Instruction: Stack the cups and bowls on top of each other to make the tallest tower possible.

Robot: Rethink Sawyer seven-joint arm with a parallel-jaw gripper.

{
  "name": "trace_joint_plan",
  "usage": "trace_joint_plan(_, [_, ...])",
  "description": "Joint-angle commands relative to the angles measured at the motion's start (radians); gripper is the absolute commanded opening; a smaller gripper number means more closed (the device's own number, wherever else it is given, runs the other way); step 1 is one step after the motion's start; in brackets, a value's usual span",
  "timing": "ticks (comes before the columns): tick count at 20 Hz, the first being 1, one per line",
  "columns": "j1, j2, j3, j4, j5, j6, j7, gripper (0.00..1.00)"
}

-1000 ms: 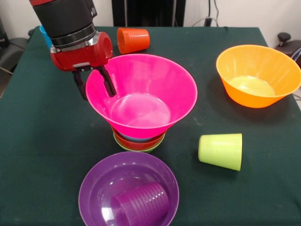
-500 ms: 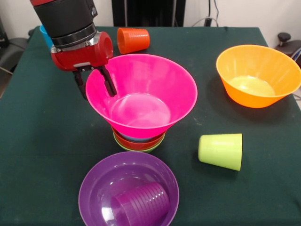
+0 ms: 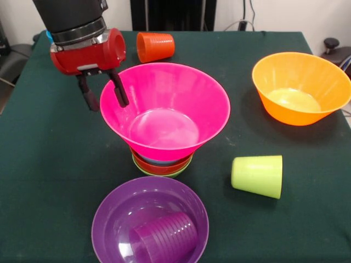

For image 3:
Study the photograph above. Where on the orange plastic bowl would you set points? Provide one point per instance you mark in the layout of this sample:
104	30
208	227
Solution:
164	168

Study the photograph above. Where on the lime green plastic cup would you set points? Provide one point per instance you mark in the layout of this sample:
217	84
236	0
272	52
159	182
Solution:
257	175

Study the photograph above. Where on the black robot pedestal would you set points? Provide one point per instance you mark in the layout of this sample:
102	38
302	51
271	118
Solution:
175	13

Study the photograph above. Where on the purple plastic bowl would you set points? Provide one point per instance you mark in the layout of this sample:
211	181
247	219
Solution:
115	211

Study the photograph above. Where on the black power plug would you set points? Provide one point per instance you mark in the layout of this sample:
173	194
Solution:
242	25

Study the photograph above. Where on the blue plastic cup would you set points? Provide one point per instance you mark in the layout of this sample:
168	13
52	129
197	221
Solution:
49	37

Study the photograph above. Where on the orange plastic cup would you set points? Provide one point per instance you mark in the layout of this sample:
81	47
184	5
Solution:
156	46

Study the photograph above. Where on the green plastic bowl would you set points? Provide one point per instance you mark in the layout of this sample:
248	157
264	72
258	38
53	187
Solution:
178	173

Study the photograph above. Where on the yellow plastic bowl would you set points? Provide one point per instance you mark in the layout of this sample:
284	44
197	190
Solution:
290	115

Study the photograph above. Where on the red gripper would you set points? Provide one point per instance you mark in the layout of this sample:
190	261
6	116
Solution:
85	59

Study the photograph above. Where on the dark green tablecloth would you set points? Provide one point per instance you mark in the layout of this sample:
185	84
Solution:
274	233

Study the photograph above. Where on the purple plastic cup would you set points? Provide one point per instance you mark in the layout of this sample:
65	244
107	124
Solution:
164	238

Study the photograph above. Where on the blue plastic bowl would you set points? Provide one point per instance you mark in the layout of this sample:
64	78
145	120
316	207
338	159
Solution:
159	162

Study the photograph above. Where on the pink plastic bowl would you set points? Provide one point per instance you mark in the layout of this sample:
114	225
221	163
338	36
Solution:
164	150

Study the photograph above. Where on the black chair armrest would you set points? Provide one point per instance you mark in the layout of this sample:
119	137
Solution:
331	43

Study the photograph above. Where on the grey chair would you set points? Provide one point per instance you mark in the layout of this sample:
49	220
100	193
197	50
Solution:
13	65

